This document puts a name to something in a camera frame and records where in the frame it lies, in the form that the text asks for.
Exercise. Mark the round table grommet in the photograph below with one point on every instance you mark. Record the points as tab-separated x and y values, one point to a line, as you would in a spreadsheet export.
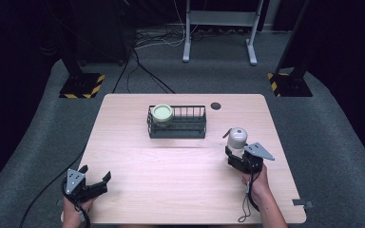
215	106

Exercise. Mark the black equipment case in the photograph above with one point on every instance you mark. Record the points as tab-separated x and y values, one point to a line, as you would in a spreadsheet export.
104	28

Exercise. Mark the green lidded jar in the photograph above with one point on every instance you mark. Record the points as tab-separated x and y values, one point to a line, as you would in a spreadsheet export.
162	113

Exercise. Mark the clear spray bottle grey cap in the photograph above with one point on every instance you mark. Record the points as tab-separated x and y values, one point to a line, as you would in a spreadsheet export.
237	137

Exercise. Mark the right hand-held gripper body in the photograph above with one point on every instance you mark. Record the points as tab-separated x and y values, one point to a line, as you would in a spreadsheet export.
255	152

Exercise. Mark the person's right hand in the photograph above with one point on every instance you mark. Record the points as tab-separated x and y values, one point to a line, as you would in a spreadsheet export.
259	185

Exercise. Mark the grey tape strip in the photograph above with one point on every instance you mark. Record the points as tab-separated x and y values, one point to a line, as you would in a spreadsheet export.
302	203

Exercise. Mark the white metal desk frame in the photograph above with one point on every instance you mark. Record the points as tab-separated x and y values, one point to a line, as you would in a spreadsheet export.
221	18

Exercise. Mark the black stand with striped base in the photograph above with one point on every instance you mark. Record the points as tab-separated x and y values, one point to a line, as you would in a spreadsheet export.
82	85
293	84

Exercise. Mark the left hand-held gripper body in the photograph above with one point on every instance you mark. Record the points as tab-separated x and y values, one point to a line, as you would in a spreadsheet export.
74	183

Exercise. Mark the person's left hand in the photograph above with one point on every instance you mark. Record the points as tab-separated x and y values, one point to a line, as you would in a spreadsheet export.
72	212

